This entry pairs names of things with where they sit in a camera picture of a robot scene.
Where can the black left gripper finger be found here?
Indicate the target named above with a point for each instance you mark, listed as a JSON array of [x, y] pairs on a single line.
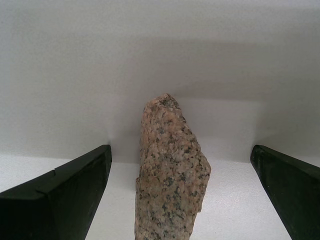
[[50, 200], [295, 195]]

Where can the speckled pink granite rock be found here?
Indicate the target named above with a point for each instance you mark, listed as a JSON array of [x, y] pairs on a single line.
[[170, 175]]

